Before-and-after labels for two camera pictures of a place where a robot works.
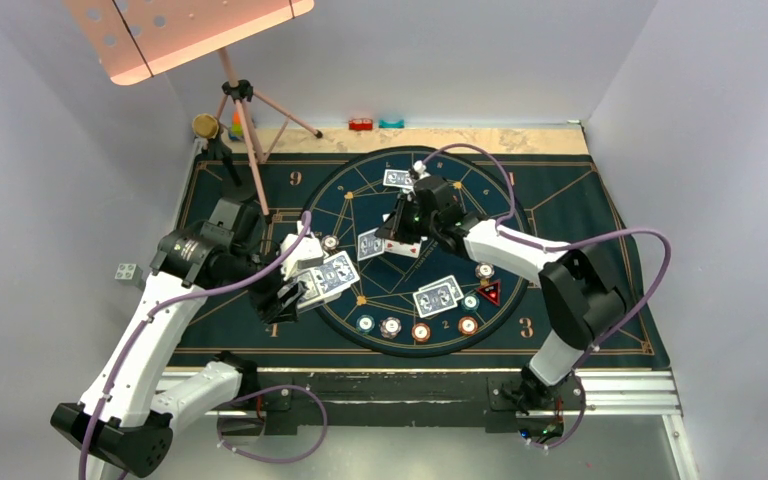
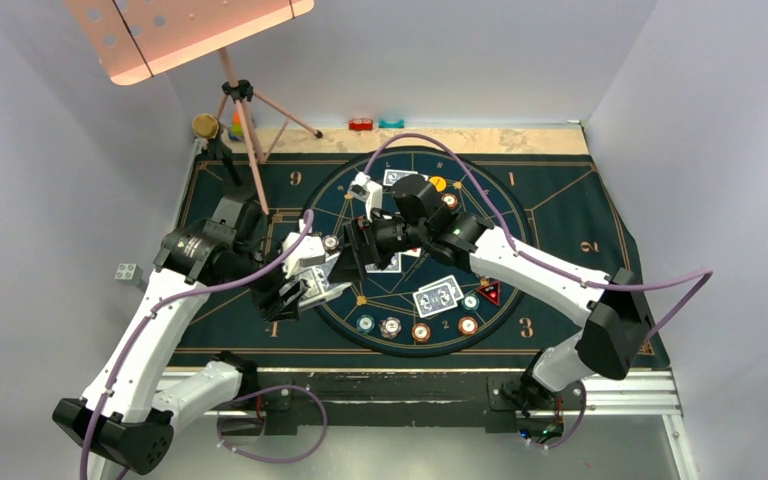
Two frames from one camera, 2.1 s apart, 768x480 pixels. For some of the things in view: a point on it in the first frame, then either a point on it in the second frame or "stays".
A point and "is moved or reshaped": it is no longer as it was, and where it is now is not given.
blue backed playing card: (398, 178) stays
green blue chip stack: (365, 323) stays
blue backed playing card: (370, 245) is moved or reshaped
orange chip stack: (420, 332) stays
